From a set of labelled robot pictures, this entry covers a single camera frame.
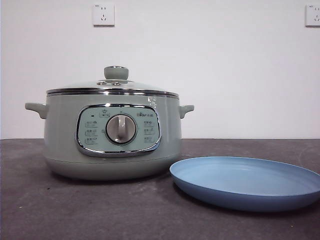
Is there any glass lid with green knob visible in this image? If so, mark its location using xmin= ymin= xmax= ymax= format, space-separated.
xmin=46 ymin=65 xmax=180 ymax=98

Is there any blue round plate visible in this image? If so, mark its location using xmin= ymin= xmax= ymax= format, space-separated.
xmin=169 ymin=156 xmax=320 ymax=213

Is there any white wall socket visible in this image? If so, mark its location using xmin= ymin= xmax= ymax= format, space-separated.
xmin=92 ymin=3 xmax=116 ymax=27
xmin=304 ymin=4 xmax=320 ymax=28

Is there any pale green electric steamer pot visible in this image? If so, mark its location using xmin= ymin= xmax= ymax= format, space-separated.
xmin=24 ymin=92 xmax=195 ymax=181

